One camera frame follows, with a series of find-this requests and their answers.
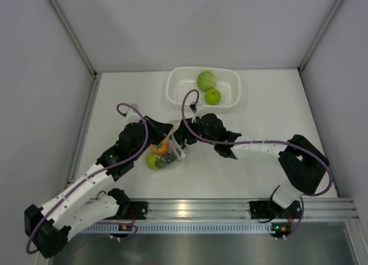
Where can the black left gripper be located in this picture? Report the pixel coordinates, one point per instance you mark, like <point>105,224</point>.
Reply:
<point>160,130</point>

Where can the green fake apple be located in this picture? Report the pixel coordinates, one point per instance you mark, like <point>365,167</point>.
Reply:
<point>212,96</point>
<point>154,161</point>

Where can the dark green fake vegetable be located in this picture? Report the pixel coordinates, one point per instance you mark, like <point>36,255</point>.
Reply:
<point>165,160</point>

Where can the orange red fake tomato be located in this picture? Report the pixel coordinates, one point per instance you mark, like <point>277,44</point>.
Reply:
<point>161,148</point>

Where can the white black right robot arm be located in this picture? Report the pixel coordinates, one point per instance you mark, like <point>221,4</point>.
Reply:
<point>303,164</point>

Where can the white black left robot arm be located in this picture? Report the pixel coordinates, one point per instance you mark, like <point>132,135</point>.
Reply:
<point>53,224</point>

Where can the aluminium frame post left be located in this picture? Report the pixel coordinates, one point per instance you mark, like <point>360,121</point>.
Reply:
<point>56,7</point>

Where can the aluminium frame post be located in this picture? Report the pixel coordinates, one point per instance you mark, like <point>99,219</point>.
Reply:
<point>56,7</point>
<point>317,39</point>

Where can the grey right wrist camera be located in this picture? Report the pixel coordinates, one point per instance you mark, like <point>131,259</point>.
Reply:
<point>197,109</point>

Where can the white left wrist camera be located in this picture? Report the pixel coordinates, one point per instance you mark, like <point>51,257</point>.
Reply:
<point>130,114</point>

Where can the white slotted cable duct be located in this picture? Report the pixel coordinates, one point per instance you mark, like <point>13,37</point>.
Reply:
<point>146,227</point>

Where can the clear polka dot zip bag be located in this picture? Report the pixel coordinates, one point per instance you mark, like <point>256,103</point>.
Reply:
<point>174,146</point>

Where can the pale green fake cabbage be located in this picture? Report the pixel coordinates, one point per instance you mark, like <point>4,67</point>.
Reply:
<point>206,80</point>

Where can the aluminium frame post right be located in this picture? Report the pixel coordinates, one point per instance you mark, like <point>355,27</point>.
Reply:
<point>317,39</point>

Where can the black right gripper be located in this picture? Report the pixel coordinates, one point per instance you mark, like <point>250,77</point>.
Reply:
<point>184,133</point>

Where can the white perforated plastic basket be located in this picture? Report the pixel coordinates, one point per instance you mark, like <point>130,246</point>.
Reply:
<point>218,89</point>

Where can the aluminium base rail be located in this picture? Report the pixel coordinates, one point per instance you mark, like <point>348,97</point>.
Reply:
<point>201,209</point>

